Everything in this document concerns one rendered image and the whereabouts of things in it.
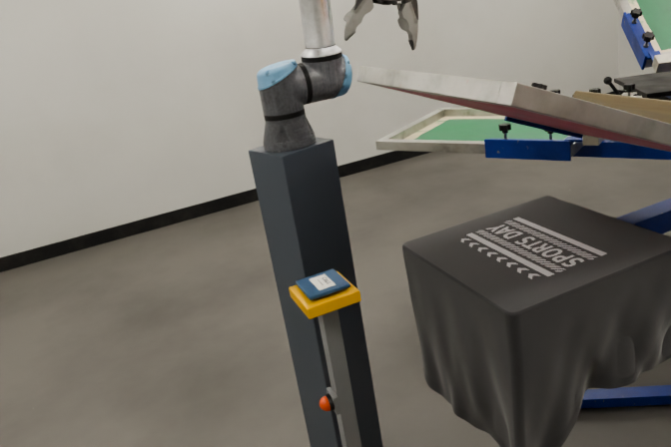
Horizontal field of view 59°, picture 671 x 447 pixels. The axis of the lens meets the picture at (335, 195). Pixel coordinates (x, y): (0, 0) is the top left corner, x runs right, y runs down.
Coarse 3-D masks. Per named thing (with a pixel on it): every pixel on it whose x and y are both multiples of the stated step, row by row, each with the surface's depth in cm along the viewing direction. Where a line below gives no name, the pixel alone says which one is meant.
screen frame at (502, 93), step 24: (360, 72) 145; (384, 72) 134; (408, 72) 124; (456, 96) 108; (480, 96) 102; (504, 96) 96; (528, 96) 95; (552, 96) 97; (576, 120) 100; (600, 120) 103; (624, 120) 105; (648, 120) 107
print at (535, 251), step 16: (496, 224) 156; (512, 224) 154; (528, 224) 153; (464, 240) 150; (480, 240) 148; (496, 240) 147; (512, 240) 146; (528, 240) 144; (544, 240) 143; (560, 240) 142; (576, 240) 140; (496, 256) 139; (512, 256) 138; (528, 256) 136; (544, 256) 135; (560, 256) 134; (576, 256) 133; (592, 256) 132; (528, 272) 129; (544, 272) 128
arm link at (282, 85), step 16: (272, 64) 167; (288, 64) 159; (272, 80) 159; (288, 80) 160; (304, 80) 162; (272, 96) 160; (288, 96) 161; (304, 96) 163; (272, 112) 162; (288, 112) 162
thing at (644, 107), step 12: (576, 96) 160; (588, 96) 156; (600, 96) 153; (612, 96) 150; (624, 96) 147; (624, 108) 146; (636, 108) 143; (648, 108) 140; (660, 108) 137; (660, 120) 137
